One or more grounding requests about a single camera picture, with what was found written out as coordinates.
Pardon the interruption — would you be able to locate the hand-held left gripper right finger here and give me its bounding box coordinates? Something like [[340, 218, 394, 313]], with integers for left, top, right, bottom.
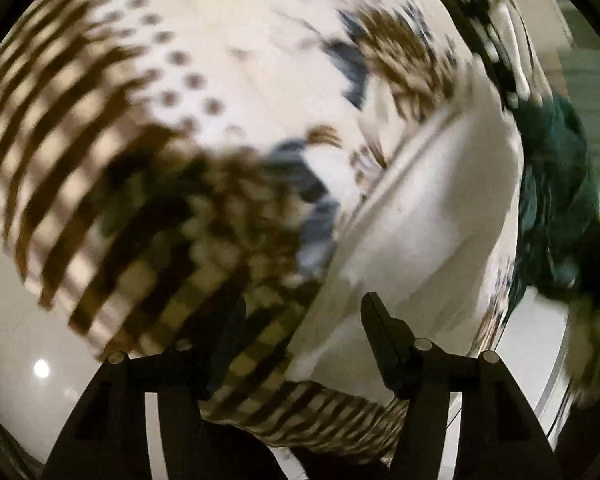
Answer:
[[360, 292, 567, 480]]

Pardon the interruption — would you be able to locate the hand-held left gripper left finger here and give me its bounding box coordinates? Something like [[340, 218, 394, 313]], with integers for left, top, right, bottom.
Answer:
[[41, 296, 248, 480]]

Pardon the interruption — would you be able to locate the white small garment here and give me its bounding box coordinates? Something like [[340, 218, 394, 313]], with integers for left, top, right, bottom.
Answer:
[[284, 102, 527, 387]]

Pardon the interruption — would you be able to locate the dark green garment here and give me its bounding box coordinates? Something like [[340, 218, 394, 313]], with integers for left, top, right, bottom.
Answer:
[[509, 94, 600, 311]]

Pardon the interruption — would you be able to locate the brown checkered white blanket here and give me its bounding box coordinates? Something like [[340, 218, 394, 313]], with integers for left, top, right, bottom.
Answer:
[[0, 0, 531, 467]]

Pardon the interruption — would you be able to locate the black and white object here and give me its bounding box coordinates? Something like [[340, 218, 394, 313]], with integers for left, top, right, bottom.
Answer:
[[437, 0, 528, 111]]

